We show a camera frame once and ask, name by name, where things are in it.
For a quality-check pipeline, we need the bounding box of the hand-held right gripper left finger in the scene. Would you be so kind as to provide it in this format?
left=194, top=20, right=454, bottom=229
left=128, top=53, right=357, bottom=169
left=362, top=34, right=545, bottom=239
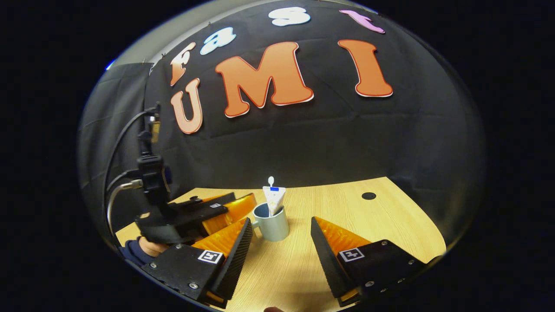
left=140, top=217, right=254, bottom=309

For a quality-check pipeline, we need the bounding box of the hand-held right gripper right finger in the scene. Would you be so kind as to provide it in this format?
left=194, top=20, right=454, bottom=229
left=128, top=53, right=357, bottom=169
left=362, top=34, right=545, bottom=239
left=310, top=216, right=428, bottom=307

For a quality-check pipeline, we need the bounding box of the white toothpaste tube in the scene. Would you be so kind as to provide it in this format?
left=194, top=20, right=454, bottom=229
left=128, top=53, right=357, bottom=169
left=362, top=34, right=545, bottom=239
left=262, top=185, right=287, bottom=216

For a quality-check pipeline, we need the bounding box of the pale green cup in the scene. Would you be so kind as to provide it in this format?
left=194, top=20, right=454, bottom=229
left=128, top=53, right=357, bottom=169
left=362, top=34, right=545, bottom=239
left=251, top=202, right=290, bottom=242

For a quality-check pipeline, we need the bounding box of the wooden desktop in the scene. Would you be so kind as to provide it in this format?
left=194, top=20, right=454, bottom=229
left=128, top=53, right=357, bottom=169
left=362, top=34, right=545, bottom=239
left=115, top=176, right=447, bottom=312

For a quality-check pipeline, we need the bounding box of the black backdrop cloth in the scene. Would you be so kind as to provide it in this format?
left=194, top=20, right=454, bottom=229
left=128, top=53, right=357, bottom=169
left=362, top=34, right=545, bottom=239
left=77, top=2, right=487, bottom=243

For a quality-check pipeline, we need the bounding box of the grey cable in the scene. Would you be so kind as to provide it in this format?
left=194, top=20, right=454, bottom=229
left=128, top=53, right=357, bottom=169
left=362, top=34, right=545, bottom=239
left=106, top=180, right=144, bottom=237

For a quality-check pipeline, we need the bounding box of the black cable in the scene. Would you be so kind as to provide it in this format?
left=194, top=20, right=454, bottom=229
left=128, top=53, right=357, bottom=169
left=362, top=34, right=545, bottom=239
left=102, top=108, right=157, bottom=195
left=106, top=169, right=141, bottom=191

